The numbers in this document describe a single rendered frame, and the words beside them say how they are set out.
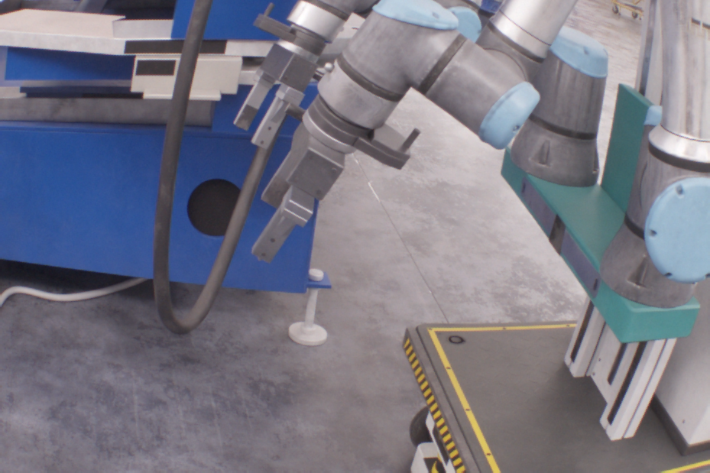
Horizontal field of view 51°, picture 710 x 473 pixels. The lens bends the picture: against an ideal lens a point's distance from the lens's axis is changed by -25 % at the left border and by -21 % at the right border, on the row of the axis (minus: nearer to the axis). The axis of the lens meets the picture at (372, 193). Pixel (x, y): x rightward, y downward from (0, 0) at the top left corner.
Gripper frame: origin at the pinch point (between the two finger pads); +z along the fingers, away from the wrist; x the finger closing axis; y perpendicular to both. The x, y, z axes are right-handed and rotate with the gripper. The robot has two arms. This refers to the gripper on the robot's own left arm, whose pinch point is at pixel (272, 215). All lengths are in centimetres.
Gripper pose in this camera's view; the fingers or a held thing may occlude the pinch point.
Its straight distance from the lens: 117.8
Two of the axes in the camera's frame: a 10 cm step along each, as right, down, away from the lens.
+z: -5.5, 7.4, 4.0
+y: -8.4, -4.8, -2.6
